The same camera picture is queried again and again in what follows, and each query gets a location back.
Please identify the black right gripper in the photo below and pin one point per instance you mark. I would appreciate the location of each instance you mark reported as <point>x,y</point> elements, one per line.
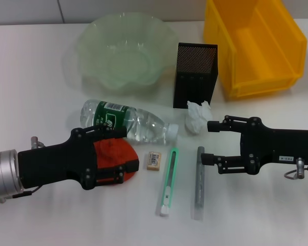
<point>277,146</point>

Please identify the white paper ball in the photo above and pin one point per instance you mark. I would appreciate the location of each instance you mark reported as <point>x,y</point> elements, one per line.
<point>197,118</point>

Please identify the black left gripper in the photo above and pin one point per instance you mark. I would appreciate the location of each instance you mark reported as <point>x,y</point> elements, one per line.
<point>54,164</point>

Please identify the yellow plastic storage bin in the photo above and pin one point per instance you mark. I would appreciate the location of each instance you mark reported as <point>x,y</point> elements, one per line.
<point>261,51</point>

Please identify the beige eraser with barcode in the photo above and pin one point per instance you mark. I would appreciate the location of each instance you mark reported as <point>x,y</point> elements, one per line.
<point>153,161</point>

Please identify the green wavy glass fruit bowl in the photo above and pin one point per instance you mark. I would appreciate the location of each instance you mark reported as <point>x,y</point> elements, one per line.
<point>123,59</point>

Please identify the green utility knife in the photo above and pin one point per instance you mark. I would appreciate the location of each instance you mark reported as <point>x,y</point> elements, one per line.
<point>169,174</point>

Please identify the black mesh pen holder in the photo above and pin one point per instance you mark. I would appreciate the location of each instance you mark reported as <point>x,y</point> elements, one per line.
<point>195,84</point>

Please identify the orange knitted toy fruit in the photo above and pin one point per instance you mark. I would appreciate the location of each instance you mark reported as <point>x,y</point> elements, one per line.
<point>113,151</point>

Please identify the clear green-label water bottle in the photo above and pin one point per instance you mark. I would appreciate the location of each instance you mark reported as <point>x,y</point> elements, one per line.
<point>143,123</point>

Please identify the grey marker pen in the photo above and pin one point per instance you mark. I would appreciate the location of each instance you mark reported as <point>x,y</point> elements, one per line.
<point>200,179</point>

